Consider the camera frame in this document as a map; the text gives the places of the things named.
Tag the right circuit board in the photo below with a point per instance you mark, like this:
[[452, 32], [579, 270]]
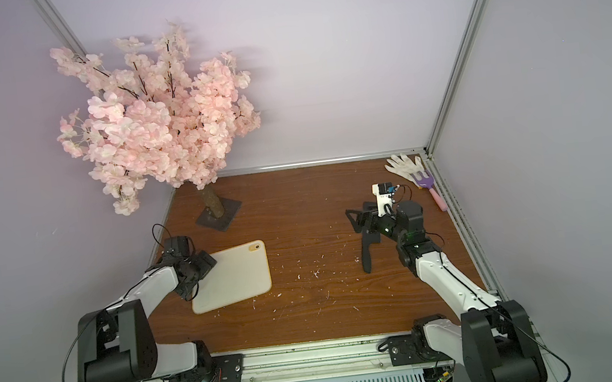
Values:
[[441, 374]]

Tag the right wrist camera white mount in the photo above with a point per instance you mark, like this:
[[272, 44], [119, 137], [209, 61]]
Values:
[[385, 198]]

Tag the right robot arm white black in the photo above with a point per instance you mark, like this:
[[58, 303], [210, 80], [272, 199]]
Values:
[[474, 307]]

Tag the aluminium front rail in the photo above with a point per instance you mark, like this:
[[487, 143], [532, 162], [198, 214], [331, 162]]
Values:
[[342, 358]]

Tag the cream cutting board orange rim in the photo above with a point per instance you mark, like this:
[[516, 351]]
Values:
[[241, 273]]

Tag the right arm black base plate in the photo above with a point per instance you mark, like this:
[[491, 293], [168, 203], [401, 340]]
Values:
[[407, 349]]

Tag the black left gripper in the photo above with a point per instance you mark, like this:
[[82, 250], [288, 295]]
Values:
[[206, 266]]

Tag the pink cherry blossom tree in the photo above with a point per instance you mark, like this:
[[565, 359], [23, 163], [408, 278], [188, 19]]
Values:
[[152, 119]]

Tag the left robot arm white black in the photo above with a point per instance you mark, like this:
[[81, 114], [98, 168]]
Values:
[[116, 343]]

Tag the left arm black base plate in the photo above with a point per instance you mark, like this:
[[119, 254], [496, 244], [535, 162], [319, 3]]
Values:
[[223, 368]]

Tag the white work glove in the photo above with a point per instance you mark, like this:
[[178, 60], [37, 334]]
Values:
[[411, 169]]

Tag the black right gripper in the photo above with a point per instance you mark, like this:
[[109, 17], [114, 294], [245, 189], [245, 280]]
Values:
[[369, 221]]

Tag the purple pink garden rake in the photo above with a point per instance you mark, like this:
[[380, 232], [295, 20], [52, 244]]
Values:
[[431, 187]]

